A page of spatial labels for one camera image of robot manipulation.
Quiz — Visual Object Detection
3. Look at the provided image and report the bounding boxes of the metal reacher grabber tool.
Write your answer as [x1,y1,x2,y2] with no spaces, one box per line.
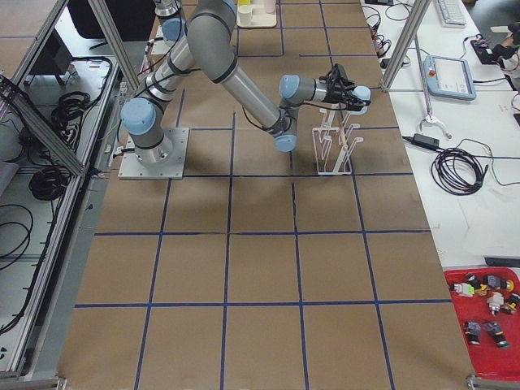
[414,37,452,140]

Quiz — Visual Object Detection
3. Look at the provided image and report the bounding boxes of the cream white plastic cup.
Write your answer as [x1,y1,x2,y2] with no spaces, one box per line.
[237,5,253,27]

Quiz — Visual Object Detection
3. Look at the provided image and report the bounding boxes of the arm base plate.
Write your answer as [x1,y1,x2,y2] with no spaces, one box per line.
[119,128,189,180]

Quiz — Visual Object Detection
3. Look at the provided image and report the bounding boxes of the pink plastic cup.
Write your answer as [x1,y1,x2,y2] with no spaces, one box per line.
[263,0,276,14]

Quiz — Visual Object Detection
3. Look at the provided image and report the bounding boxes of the light blue plastic cup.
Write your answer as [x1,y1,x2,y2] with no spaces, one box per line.
[350,85,371,115]

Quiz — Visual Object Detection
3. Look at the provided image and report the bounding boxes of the blue teach pendant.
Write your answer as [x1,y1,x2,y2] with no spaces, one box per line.
[422,55,476,101]

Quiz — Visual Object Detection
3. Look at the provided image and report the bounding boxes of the red parts bin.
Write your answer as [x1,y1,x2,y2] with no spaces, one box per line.
[444,267,519,381]

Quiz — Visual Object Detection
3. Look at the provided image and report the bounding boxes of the black power adapter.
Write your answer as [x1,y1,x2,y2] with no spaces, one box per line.
[402,133,440,151]

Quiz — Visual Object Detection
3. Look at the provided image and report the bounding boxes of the white wire cup rack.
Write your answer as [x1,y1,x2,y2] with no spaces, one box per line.
[312,104,364,176]

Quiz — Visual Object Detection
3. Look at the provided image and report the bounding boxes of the coiled black cable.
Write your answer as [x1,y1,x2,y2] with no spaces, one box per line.
[430,137,520,196]

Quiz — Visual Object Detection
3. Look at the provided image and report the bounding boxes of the cream plastic tray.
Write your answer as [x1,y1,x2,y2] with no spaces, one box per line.
[236,0,277,28]

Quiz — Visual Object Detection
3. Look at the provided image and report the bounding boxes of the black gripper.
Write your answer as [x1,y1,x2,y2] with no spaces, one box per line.
[323,76,369,113]

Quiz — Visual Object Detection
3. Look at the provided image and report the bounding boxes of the aluminium frame post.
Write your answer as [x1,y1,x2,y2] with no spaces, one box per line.
[381,0,431,92]

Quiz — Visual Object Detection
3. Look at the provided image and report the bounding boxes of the white keyboard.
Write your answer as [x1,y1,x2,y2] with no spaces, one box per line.
[433,0,466,28]

